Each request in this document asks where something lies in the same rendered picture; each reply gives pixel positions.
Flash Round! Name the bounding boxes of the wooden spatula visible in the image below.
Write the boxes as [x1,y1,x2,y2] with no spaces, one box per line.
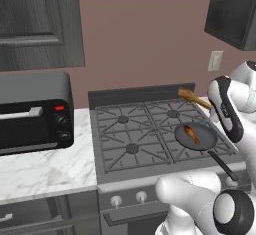
[177,86,214,111]

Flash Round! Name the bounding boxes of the brown chicken drumstick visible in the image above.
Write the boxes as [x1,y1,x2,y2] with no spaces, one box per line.
[182,124,201,146]

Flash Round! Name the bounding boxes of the grey gas stove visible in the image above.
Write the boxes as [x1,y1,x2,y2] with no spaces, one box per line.
[87,82,252,235]

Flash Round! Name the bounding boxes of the black toaster oven knob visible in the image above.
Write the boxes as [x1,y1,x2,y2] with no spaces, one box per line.
[55,113,70,126]
[57,130,72,142]

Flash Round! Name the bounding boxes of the dark grey frying pan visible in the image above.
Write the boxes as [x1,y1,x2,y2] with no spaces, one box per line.
[173,121,240,182]

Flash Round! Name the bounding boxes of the white stove knob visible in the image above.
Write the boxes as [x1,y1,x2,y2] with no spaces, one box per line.
[135,190,148,204]
[110,195,124,209]
[225,176,239,189]

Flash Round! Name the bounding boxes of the black toaster oven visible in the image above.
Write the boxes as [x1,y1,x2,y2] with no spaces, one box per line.
[0,70,75,157]

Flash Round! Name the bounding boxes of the dark grey cupboard door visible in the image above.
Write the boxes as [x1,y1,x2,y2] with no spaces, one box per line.
[0,0,86,72]

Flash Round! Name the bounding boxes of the dark grey drawer front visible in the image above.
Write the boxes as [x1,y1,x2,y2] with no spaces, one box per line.
[0,196,73,235]

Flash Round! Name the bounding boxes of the beige wall socket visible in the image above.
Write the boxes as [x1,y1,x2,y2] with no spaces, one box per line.
[207,50,225,73]

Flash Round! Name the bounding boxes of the silver toaster oven handle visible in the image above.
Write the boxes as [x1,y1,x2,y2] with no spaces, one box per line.
[0,106,44,120]

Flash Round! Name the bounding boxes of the grey oven door handle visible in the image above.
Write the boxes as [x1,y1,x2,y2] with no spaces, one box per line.
[102,208,170,227]

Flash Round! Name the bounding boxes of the dark wall cupboard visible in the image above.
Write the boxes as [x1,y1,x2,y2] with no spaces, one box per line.
[203,0,256,52]

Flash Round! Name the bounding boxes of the silver drawer handle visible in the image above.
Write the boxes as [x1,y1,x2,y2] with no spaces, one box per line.
[0,212,14,224]

